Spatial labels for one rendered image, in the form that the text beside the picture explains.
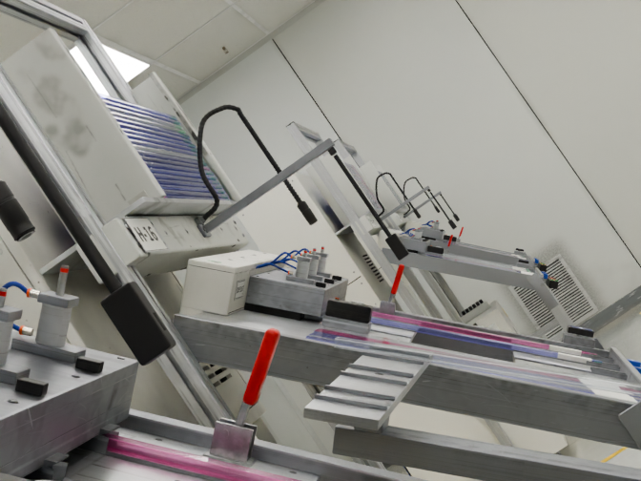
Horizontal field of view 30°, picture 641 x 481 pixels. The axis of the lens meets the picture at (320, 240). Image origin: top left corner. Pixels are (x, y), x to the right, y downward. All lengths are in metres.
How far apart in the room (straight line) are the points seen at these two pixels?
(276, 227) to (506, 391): 3.68
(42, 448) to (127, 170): 1.14
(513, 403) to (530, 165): 6.67
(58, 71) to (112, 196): 0.21
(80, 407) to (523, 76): 7.65
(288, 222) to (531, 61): 3.48
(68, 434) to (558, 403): 1.01
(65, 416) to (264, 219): 4.56
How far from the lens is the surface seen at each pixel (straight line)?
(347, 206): 5.25
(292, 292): 2.05
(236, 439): 0.94
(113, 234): 1.74
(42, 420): 0.77
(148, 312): 0.69
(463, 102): 8.38
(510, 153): 8.35
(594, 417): 1.73
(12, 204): 0.90
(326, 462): 0.96
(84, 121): 1.92
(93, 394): 0.86
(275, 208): 5.33
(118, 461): 0.89
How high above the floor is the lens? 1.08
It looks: 3 degrees up
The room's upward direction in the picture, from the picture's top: 34 degrees counter-clockwise
